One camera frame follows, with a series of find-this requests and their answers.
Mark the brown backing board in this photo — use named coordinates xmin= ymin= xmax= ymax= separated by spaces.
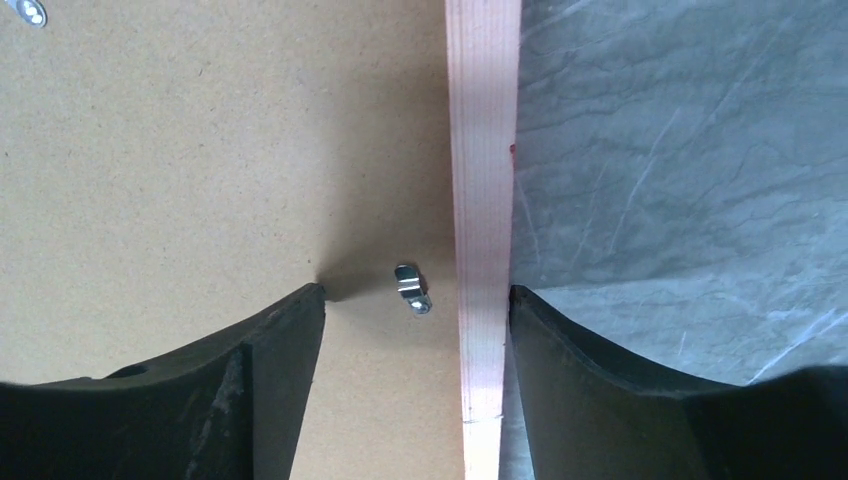
xmin=1 ymin=1 xmax=464 ymax=479

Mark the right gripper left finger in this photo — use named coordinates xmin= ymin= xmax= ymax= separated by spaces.
xmin=1 ymin=283 xmax=325 ymax=479

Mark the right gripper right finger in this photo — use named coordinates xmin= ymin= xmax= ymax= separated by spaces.
xmin=509 ymin=285 xmax=847 ymax=479

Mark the orange wooden picture frame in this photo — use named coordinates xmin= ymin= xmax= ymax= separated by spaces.
xmin=445 ymin=0 xmax=521 ymax=479

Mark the silver frame retaining clip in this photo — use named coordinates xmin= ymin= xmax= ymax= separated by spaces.
xmin=394 ymin=264 xmax=432 ymax=315

